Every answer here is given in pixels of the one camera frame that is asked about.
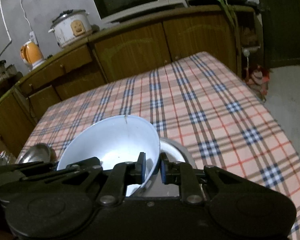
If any brown wooden cabinet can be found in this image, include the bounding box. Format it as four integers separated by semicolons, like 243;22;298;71
0;5;257;156

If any green cloth on cabinet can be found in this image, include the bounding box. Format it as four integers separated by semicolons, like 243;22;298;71
189;0;260;47

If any red object on floor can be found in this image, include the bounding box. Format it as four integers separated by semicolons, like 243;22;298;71
244;64;270;102

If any white shallow bowl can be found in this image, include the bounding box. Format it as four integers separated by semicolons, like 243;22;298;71
160;138;187;163

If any white rice cooker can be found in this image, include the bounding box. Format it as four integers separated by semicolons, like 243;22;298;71
48;9;93;48

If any steel steamer pot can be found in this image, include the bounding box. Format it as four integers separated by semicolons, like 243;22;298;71
0;60;17;85

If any deep steel bowl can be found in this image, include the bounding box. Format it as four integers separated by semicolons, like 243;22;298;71
131;138;196;197

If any small steel dish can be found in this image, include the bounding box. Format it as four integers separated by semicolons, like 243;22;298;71
18;143;57;164

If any white bowl bluish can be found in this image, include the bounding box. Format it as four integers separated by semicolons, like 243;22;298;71
57;115;160;197

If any dark door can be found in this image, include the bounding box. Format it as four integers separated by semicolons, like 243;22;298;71
259;0;300;68

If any orange electric kettle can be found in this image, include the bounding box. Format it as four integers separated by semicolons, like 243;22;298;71
20;31;45;71

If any cooking oil bottle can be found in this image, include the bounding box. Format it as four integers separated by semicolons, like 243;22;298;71
0;151;16;165

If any plaid tablecloth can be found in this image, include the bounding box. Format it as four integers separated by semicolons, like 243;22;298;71
23;52;300;239

